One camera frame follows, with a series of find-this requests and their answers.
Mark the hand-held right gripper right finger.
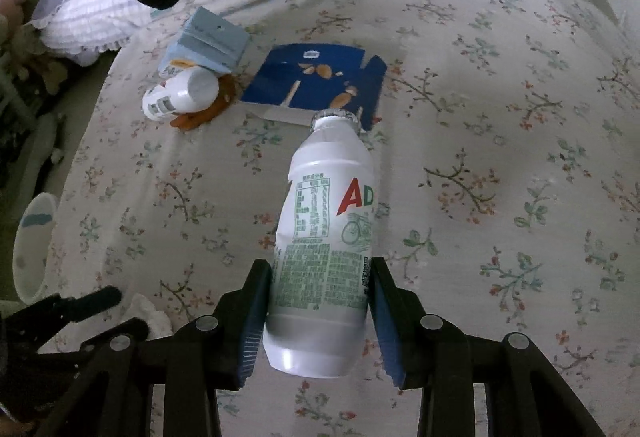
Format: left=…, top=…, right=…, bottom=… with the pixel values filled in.
left=367, top=257, right=608, bottom=437

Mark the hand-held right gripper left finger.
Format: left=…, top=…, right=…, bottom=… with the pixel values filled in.
left=37, top=258, right=273, bottom=437

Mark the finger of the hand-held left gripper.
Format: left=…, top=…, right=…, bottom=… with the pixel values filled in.
left=47, top=286, right=123, bottom=320
left=75, top=317, right=151, bottom=353

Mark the white paper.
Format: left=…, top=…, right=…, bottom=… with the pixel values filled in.
left=122, top=293, right=173, bottom=340

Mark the white translucent waste bin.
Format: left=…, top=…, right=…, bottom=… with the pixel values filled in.
left=12, top=192, right=58, bottom=305

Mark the white bottle with green print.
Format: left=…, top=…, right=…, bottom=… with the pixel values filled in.
left=261, top=108, right=377, bottom=379

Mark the orange wrapper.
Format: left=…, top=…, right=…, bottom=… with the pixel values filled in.
left=169, top=74, right=240, bottom=132

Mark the white bottle with barcode label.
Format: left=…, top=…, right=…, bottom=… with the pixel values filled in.
left=141, top=66, right=221, bottom=120

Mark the floral cloth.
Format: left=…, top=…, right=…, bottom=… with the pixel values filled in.
left=37, top=0, right=640, bottom=437

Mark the dark blue carton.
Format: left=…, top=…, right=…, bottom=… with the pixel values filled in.
left=241, top=43, right=387, bottom=130

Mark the light blue carton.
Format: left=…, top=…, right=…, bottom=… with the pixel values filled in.
left=160, top=7, right=249, bottom=78

